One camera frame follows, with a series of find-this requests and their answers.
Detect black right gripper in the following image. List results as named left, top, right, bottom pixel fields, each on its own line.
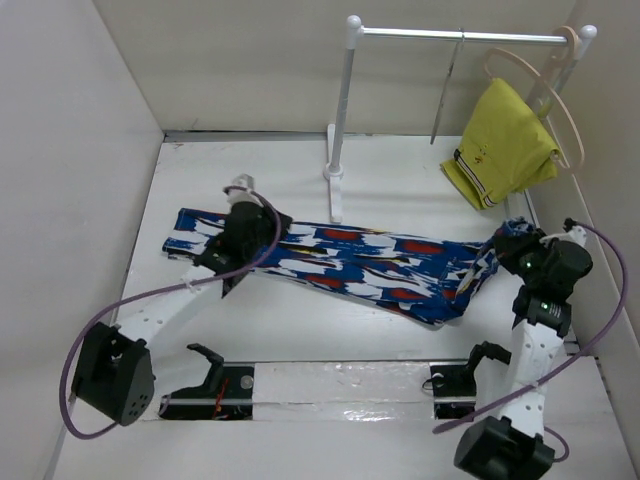
left=491, top=227, right=554, bottom=287

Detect blue patterned trousers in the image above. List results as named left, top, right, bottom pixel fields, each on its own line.
left=162, top=208, right=535, bottom=325

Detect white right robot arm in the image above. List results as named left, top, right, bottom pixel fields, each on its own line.
left=454, top=220, right=593, bottom=479

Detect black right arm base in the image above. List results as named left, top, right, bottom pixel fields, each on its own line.
left=422, top=341, right=511, bottom=420

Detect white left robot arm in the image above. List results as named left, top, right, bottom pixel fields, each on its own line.
left=60, top=201, right=293, bottom=426

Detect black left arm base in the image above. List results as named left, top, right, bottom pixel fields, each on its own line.
left=158, top=343, right=255, bottom=421

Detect beige wooden hanger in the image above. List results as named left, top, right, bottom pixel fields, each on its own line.
left=483, top=25, right=598, bottom=173

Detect grey metal trouser hanger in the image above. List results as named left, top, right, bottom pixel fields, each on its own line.
left=430, top=28, right=466, bottom=145

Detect yellow folded shorts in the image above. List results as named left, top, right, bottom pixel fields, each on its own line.
left=441, top=78, right=560, bottom=210

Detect white clothes rack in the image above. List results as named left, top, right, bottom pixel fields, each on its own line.
left=323, top=14, right=586, bottom=224

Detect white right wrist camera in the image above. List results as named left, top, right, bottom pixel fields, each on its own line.
left=563, top=218, right=588, bottom=247

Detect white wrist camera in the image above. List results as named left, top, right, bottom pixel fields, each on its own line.
left=563, top=218, right=588, bottom=247
left=223, top=174, right=260, bottom=206

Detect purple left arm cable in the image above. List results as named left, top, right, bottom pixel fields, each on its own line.
left=58, top=185, right=284, bottom=441

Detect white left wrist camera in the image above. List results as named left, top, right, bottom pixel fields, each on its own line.
left=223, top=174, right=260, bottom=206

